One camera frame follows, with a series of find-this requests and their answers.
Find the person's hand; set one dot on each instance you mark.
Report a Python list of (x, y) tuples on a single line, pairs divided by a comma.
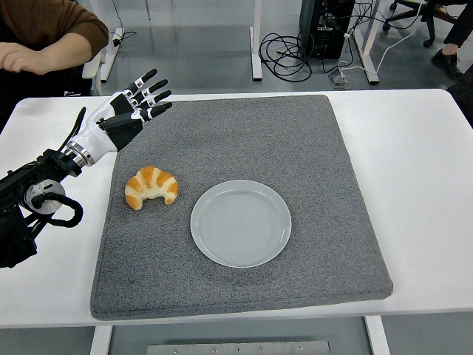
[(13, 61)]

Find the grey floor socket box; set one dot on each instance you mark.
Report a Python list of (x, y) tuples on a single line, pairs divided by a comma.
[(338, 79)]

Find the black rounded object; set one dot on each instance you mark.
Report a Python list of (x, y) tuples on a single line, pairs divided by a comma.
[(463, 100)]

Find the white desk leg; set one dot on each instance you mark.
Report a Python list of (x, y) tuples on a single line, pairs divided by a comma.
[(256, 55), (111, 55), (371, 72)]

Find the round grey plate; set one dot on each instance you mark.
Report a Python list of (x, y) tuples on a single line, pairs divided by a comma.
[(240, 225)]

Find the croissant bread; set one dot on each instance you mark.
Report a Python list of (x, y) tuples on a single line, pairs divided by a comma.
[(148, 181)]

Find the grey metal plate with screws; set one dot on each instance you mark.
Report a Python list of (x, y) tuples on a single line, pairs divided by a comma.
[(221, 349)]

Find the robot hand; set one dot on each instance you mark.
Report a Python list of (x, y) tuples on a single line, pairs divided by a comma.
[(92, 137)]

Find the white table leg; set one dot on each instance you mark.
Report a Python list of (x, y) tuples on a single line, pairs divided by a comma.
[(377, 338), (100, 342)]

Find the black office chair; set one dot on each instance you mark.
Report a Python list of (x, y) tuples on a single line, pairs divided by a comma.
[(430, 22)]

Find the grey fabric mat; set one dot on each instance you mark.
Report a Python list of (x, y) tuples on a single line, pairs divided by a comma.
[(325, 185)]

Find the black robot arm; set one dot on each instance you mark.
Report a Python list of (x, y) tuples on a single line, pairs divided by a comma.
[(18, 181)]

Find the white chair armrest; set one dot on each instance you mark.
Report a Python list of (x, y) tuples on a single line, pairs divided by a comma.
[(90, 68)]

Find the person's forearm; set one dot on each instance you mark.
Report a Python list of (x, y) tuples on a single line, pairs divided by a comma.
[(55, 59)]

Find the person with black shoe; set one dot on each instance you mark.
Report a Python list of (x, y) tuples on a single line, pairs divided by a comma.
[(460, 26)]

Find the black computer tower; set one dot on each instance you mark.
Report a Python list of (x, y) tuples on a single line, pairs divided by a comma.
[(325, 37)]

